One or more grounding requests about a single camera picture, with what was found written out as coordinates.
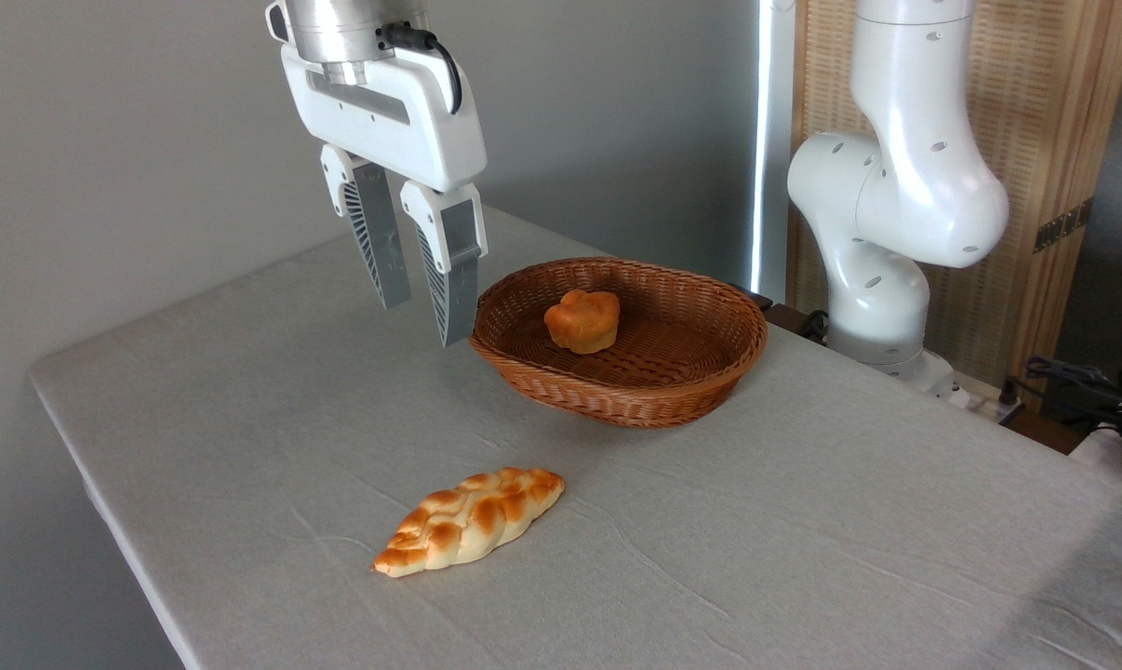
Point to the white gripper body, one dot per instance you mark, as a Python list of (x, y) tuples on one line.
[(403, 121)]

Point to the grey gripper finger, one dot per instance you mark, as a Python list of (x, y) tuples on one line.
[(375, 233), (454, 270)]

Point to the braided bread loaf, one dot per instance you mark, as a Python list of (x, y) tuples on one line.
[(468, 521)]

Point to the orange muffin-shaped bread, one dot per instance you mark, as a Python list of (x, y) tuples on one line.
[(581, 321)]

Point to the brown wicker basket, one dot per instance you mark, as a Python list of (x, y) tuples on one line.
[(673, 372)]

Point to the grey tablecloth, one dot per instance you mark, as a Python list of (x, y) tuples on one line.
[(710, 540)]

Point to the bamboo wooden folding screen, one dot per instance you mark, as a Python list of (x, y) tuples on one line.
[(1035, 93)]

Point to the metal screen hinge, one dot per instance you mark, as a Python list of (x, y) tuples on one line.
[(1063, 224)]

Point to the white vertical post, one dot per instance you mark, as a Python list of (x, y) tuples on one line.
[(775, 140)]

